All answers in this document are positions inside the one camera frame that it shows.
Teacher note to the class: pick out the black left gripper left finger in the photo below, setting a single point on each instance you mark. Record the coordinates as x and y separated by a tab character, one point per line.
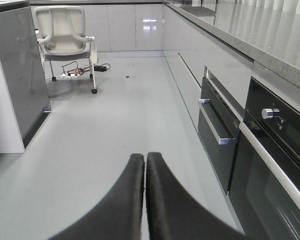
118	215

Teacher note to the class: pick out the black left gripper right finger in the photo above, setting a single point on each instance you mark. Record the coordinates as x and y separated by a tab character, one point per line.
173	214

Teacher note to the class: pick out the black warming drawer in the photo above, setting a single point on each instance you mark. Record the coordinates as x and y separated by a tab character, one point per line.
222	157

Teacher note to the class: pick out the black built-in oven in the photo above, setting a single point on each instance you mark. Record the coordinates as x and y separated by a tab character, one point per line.
265	185

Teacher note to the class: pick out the chrome oven knob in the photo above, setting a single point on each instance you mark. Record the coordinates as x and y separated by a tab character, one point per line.
270	113

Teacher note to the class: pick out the white power strip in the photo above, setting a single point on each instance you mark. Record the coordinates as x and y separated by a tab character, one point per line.
64	77

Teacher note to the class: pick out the black power adapter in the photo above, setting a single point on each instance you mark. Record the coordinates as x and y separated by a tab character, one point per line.
100	68

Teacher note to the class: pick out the grey kitchen island cabinet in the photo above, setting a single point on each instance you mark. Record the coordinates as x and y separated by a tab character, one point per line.
24	100

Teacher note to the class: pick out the white office chair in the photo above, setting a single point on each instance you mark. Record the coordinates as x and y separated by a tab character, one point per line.
63	36

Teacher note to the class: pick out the chrome drawer handle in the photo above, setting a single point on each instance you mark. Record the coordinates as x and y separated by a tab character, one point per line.
221	133

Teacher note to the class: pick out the chrome oven door handle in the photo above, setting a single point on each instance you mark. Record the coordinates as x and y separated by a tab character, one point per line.
276	170

